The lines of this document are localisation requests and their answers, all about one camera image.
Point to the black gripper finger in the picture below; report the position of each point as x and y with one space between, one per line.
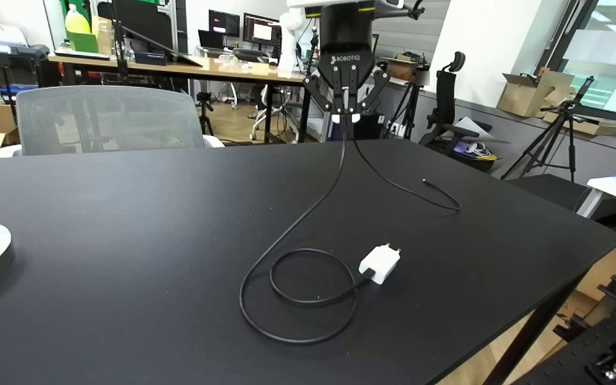
374 85
322 85

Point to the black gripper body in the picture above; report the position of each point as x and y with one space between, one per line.
347 35

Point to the white charger plug adapter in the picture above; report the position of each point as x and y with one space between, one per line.
380 262

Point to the white curved stand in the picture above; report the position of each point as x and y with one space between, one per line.
292 38

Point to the black high-back chair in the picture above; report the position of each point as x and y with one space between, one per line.
450 85

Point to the dark computer monitor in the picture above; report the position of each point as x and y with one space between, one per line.
262 31

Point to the long wooden desk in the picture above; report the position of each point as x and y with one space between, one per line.
214 69

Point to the small black tripod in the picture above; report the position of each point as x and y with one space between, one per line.
204 108

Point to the open cardboard box with flaps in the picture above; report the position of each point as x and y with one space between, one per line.
528 97

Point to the black panel on boom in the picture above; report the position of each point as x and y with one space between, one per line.
140 22

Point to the grey mesh office chair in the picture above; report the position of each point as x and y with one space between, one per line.
107 118

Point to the green yellow poster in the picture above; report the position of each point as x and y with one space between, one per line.
79 23

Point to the black table leg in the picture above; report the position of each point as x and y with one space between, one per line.
523 343

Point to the dark equipment cart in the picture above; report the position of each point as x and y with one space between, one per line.
0 55

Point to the black metal rig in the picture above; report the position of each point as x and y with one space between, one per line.
608 343

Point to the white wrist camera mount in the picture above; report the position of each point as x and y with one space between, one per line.
304 5

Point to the black camera tripod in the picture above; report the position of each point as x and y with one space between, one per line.
569 142

